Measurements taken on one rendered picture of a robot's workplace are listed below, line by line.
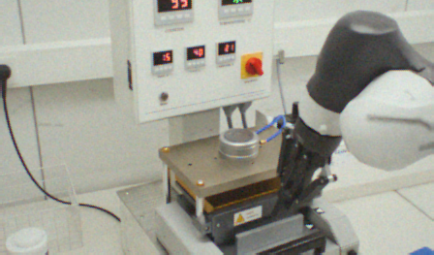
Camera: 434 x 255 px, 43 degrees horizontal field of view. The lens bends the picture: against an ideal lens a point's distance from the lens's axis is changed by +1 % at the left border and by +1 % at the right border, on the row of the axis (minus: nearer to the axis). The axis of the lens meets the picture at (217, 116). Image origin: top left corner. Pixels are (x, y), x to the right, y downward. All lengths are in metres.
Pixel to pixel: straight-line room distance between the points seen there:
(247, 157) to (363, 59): 0.40
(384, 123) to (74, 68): 1.00
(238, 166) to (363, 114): 0.43
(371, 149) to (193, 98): 0.56
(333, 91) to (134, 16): 0.44
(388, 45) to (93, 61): 0.94
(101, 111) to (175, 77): 0.53
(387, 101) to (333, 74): 0.11
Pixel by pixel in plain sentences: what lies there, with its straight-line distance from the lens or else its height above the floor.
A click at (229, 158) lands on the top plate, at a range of 1.06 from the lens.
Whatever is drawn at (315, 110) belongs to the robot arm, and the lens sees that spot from 0.78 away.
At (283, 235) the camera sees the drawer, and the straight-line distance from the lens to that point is 1.08.
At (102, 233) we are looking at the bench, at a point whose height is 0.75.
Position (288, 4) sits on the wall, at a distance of 1.70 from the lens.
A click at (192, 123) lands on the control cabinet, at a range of 1.20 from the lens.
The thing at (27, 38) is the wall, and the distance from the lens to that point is 1.51.
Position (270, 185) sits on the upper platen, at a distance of 1.08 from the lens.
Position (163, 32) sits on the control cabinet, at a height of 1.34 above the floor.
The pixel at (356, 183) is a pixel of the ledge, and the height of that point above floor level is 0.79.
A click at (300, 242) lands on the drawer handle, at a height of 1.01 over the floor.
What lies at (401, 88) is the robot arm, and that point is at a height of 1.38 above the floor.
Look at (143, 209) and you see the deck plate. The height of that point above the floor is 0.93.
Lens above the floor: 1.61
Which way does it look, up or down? 23 degrees down
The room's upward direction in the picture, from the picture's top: 1 degrees clockwise
